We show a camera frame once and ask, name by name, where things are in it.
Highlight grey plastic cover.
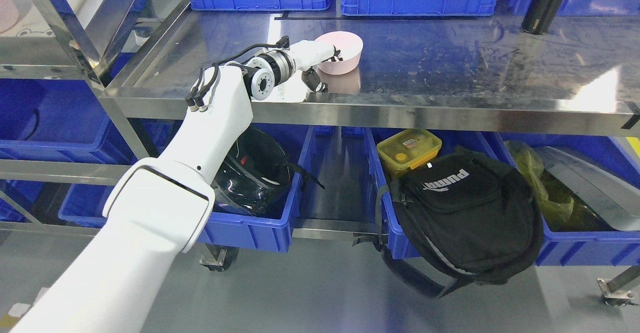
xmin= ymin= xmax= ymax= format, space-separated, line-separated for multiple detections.
xmin=534 ymin=146 xmax=640 ymax=232

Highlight black puma backpack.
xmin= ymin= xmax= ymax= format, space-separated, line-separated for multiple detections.
xmin=374 ymin=146 xmax=544 ymax=299

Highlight black cylinder bottle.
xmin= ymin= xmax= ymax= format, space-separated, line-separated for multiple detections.
xmin=521 ymin=0 xmax=563 ymax=35

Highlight blue bin with helmet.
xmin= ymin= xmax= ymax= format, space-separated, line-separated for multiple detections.
xmin=197 ymin=123 xmax=320 ymax=253

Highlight green plastic bag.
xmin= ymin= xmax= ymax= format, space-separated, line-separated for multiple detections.
xmin=505 ymin=140 xmax=607 ymax=232

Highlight stacked pink bowls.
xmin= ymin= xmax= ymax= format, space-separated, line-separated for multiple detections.
xmin=0 ymin=0 xmax=19 ymax=33

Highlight steel table shelf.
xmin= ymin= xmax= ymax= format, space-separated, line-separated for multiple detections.
xmin=100 ymin=0 xmax=640 ymax=137

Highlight pink ikea bowl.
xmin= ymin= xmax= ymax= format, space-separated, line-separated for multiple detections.
xmin=314 ymin=31 xmax=364 ymax=75

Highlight blue bin with backpack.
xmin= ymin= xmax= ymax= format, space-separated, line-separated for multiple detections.
xmin=361 ymin=127 xmax=506 ymax=260

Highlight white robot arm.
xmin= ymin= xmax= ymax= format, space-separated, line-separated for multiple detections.
xmin=12 ymin=36 xmax=341 ymax=333

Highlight black motorcycle helmet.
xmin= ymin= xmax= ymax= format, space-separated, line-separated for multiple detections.
xmin=211 ymin=126 xmax=325 ymax=218

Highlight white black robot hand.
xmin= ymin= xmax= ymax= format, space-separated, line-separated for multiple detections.
xmin=286 ymin=40 xmax=343 ymax=93

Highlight steel shelf rack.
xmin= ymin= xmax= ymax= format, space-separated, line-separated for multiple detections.
xmin=1 ymin=0 xmax=175 ymax=231

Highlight blue bin rack middle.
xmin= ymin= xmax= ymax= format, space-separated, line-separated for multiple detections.
xmin=0 ymin=53 xmax=151 ymax=166

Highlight yellow lunch box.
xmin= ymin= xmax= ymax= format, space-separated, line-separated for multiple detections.
xmin=375 ymin=128 xmax=442 ymax=178

